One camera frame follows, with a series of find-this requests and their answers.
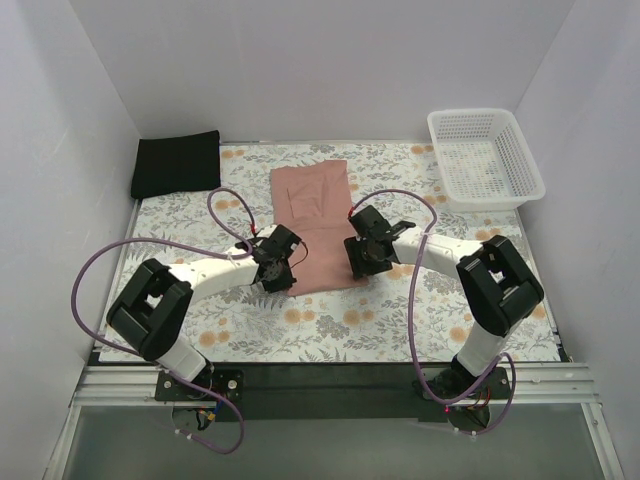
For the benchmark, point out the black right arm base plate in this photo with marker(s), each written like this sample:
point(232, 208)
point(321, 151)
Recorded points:
point(446, 383)

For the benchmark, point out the pink t shirt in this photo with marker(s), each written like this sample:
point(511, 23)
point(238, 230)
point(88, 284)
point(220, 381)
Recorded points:
point(314, 202)

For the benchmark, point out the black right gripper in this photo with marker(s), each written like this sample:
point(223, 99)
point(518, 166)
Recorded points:
point(358, 257)

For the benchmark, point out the folded black t shirt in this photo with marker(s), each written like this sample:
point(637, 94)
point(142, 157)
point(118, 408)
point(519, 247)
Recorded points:
point(179, 164)

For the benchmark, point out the aluminium frame rail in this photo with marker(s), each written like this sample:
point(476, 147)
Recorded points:
point(336, 421)

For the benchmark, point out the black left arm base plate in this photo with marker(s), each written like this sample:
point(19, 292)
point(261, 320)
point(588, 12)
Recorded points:
point(225, 382)

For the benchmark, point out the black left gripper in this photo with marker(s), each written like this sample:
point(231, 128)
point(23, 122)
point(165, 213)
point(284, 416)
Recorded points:
point(288, 240)

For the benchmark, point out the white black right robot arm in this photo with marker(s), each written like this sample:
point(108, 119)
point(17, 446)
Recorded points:
point(500, 288)

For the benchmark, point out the white plastic basket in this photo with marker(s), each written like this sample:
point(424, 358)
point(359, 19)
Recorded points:
point(484, 160)

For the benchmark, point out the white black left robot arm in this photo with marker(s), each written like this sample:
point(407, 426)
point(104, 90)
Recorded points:
point(150, 310)

